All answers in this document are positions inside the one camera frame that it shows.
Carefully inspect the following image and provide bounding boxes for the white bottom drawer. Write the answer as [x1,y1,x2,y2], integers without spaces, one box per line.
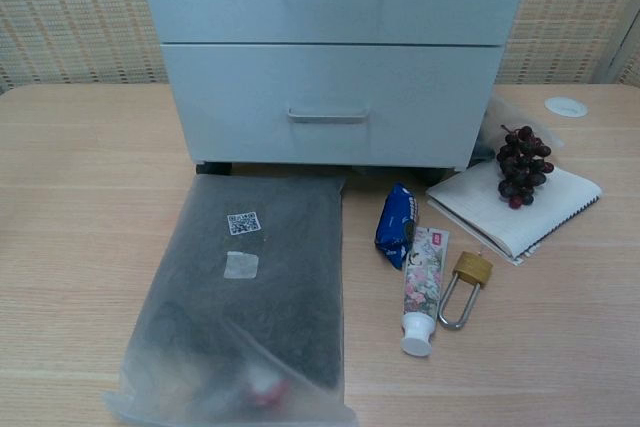
[160,42,505,167]

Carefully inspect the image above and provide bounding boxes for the white drawer cabinet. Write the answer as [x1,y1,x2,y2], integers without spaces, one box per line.
[133,0,543,177]

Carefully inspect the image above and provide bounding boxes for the floral hand cream tube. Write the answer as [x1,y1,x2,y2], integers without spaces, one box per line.
[400,226,451,358]

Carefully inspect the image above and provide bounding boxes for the blue snack packet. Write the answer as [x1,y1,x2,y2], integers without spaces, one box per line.
[374,182,417,270]

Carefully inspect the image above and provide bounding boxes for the frosted bag with dark clothing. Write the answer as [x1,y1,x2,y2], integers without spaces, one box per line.
[101,174,361,427]

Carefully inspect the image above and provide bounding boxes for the brass padlock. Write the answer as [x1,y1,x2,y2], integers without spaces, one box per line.
[437,250,494,332]

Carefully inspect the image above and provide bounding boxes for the white spiral notebook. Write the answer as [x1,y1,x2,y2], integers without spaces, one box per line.
[425,160,603,267]

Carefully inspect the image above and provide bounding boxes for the dark purple grape bunch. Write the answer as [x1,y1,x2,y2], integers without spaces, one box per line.
[496,124,555,210]

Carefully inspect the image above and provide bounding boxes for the woven bamboo screen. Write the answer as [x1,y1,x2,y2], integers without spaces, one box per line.
[0,0,640,94]

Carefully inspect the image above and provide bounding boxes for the silver bottom drawer handle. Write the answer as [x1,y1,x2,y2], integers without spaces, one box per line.
[287,106,371,125]

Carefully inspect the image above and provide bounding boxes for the white round cable grommet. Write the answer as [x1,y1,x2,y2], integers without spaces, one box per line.
[544,96,589,117]

